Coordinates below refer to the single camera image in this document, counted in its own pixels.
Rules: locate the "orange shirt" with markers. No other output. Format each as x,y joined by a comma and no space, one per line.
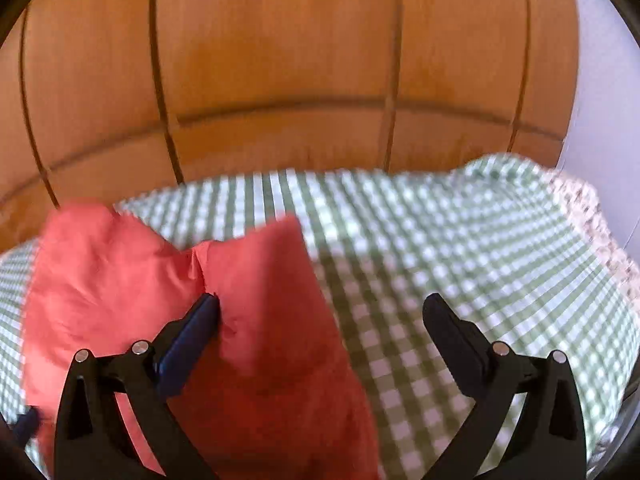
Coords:
125,280

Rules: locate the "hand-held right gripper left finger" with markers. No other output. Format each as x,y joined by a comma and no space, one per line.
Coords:
192,335

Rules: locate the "green checked bedsheet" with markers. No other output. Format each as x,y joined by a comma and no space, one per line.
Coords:
450,240

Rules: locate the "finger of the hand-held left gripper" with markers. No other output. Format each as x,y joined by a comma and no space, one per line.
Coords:
27,425

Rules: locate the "floral quilt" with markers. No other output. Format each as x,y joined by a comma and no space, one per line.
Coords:
595,230

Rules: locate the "wooden wardrobe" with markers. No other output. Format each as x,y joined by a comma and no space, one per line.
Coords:
300,50

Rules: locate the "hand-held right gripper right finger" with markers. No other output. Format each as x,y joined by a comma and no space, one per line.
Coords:
452,335

